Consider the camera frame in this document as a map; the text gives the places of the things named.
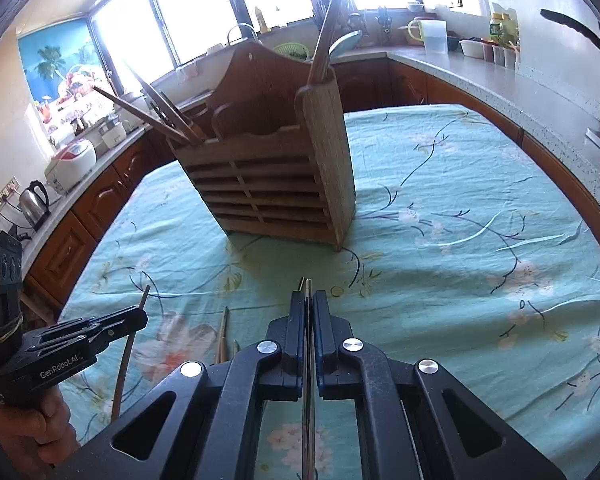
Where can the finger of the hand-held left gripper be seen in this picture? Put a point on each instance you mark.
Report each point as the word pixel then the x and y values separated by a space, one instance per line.
pixel 90 324
pixel 120 327

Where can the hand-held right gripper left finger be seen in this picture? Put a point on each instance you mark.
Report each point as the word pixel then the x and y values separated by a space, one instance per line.
pixel 297 330

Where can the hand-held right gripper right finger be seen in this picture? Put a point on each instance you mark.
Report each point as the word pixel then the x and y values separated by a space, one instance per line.
pixel 322 330

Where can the metal chopstick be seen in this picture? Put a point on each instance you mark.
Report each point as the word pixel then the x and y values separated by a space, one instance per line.
pixel 155 94
pixel 308 410
pixel 164 116
pixel 177 111

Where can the wooden utensil holder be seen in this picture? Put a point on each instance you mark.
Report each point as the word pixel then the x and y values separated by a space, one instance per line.
pixel 280 185

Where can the person's left hand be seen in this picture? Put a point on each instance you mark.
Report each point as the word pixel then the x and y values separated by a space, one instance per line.
pixel 25 440

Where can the steel electric kettle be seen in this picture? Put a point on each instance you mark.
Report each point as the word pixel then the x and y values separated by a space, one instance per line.
pixel 34 205

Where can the white pink rice cooker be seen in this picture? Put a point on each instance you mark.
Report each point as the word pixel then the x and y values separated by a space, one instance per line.
pixel 72 160

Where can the teal floral tablecloth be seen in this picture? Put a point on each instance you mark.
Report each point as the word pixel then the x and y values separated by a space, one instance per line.
pixel 455 185

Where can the white electric cooker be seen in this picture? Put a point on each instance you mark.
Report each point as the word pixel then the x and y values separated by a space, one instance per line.
pixel 132 122

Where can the white cloth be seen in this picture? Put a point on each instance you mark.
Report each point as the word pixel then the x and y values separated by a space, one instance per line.
pixel 187 71

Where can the green colander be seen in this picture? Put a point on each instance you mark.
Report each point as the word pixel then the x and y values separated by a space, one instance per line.
pixel 292 50

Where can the white dish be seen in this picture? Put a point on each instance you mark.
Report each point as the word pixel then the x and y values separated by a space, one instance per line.
pixel 216 49

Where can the chrome sink faucet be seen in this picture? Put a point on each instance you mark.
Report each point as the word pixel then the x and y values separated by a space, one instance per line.
pixel 235 27

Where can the yellow bottle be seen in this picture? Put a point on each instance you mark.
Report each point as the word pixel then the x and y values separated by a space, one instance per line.
pixel 260 19

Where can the scissors holder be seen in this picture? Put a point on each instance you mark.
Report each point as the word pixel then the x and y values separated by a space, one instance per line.
pixel 384 20

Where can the white lidded container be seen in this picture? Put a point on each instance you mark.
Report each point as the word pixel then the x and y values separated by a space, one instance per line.
pixel 471 48

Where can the knife and utensil rack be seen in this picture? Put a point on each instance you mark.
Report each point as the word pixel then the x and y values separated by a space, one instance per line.
pixel 320 7

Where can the spice jars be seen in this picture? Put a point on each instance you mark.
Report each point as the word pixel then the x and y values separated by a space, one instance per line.
pixel 500 55

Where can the kitchen window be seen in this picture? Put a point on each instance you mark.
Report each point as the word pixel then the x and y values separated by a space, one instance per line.
pixel 190 5

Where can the white bowl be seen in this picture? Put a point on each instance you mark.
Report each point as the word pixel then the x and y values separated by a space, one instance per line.
pixel 415 7

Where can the cooking oil bottle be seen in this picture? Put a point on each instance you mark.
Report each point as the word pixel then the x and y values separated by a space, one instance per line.
pixel 502 27

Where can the black wok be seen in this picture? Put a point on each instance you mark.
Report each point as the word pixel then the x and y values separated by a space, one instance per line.
pixel 580 30

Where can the wall socket strip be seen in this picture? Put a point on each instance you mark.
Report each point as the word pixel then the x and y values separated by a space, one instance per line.
pixel 2 197

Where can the tropical beach wall poster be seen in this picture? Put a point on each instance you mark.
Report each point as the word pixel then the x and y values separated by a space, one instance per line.
pixel 55 65

